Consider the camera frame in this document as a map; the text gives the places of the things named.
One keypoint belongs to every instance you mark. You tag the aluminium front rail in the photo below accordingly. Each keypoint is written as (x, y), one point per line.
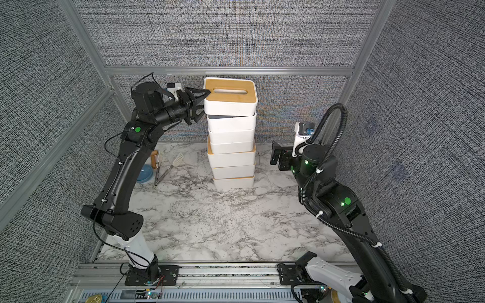
(200, 282)

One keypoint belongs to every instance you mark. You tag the bamboo lid tissue box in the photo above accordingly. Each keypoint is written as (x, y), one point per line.
(229, 160)
(230, 97)
(233, 183)
(230, 148)

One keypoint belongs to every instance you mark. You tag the white spatula metal handle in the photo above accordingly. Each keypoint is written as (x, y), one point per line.
(177, 161)

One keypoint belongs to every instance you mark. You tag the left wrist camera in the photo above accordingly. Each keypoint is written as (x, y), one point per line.
(173, 88)

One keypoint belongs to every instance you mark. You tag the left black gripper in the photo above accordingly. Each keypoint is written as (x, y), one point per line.
(188, 103)

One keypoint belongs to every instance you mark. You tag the brass round object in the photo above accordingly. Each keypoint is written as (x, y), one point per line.
(98, 298)

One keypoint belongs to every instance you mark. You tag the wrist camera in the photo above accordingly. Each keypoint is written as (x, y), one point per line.
(303, 132)
(173, 88)

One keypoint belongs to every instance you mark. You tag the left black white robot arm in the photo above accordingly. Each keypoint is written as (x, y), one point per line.
(110, 210)

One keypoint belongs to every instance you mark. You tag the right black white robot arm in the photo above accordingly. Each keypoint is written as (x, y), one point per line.
(338, 207)

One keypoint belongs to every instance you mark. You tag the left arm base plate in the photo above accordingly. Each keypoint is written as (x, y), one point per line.
(166, 273)

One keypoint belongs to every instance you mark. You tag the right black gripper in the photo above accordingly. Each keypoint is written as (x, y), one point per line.
(292, 161)

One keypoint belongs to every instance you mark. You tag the yellow lid tissue box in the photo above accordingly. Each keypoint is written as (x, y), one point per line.
(243, 171)

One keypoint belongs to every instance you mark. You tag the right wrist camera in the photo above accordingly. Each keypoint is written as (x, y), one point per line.
(303, 132)

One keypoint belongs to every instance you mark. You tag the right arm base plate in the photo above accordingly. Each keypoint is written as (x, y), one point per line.
(290, 274)

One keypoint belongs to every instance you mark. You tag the blue bowl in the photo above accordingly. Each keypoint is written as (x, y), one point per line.
(145, 174)

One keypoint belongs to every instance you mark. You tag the grey lid tissue box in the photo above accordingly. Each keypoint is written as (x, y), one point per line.
(230, 137)
(222, 124)

